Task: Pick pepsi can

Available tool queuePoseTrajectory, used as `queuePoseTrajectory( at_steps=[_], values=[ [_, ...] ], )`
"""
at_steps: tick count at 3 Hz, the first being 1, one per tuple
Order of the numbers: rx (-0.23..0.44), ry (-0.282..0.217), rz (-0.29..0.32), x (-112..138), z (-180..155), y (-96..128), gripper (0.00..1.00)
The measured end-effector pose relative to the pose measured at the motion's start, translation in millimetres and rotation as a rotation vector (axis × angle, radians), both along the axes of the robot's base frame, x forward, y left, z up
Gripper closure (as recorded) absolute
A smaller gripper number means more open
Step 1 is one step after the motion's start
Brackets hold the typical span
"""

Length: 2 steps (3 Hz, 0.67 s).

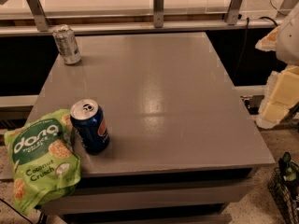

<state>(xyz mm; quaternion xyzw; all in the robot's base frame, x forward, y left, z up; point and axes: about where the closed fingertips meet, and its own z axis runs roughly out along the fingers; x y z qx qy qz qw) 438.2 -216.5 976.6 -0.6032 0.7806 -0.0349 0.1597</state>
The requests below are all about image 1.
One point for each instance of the metal bracket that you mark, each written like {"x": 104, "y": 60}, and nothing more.
{"x": 231, "y": 16}
{"x": 158, "y": 13}
{"x": 39, "y": 16}

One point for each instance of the grey cabinet drawer front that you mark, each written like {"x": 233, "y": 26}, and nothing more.
{"x": 150, "y": 196}

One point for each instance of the metal bracket middle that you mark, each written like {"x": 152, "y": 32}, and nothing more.
{"x": 158, "y": 13}

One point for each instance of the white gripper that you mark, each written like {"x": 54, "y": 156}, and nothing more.
{"x": 289, "y": 40}

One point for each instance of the blue pepsi can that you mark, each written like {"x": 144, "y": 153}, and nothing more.
{"x": 88, "y": 119}

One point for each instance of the metal bracket right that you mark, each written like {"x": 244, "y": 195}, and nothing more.
{"x": 231, "y": 16}

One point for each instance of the silver green soda can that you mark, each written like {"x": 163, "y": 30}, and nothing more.
{"x": 66, "y": 44}

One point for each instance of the metal bracket left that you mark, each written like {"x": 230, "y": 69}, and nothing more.
{"x": 39, "y": 16}

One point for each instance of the black wire basket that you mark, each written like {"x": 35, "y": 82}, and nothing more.
{"x": 284, "y": 188}

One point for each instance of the metal rail shelf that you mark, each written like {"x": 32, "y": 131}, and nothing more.
{"x": 169, "y": 27}

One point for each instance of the green rice chips bag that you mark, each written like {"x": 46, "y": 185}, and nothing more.
{"x": 44, "y": 166}

